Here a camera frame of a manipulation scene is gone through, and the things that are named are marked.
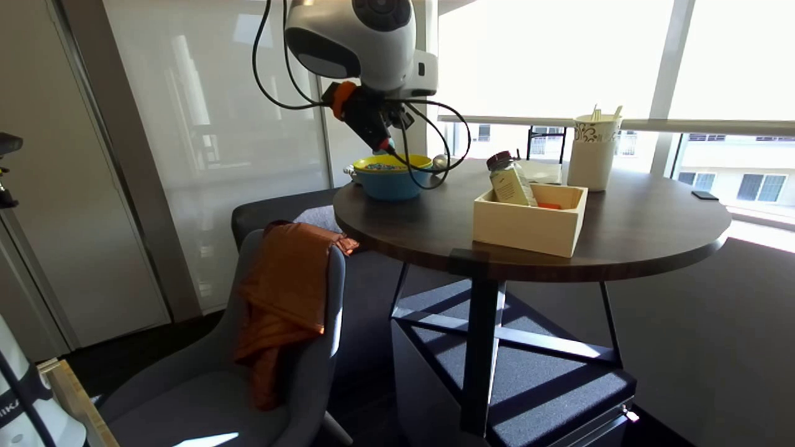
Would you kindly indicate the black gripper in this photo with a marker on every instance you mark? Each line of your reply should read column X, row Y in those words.
column 373, row 112

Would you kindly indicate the yellow plate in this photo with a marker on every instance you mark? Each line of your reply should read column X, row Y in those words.
column 373, row 162

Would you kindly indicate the blue bowl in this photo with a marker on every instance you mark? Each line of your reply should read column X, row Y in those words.
column 389, row 187

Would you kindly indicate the glass spice jar dark cap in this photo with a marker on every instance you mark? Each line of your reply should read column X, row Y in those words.
column 511, row 182

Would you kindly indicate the dark grey fabric sofa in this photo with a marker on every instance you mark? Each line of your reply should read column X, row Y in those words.
column 263, row 213

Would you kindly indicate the cream wooden box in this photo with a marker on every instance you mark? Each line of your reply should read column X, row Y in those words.
column 530, row 226

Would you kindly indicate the orange jacket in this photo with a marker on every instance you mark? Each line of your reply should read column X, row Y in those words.
column 286, row 282

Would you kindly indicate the small orange packet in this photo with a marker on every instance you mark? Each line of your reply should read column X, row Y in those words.
column 547, row 204

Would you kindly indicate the white printed paper carton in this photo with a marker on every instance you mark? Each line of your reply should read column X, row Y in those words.
column 591, row 153

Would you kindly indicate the round dark wooden table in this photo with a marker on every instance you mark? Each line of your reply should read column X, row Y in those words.
column 646, row 224

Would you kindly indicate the grey shell chair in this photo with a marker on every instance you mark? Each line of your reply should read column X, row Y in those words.
column 190, row 388

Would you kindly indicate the small black flat object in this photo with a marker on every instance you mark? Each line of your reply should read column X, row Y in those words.
column 704, row 195

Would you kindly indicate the light wooden plank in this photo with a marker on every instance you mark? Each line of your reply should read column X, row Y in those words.
column 77, row 406

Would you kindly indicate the black tripod mount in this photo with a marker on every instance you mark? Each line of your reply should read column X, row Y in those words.
column 9, row 169

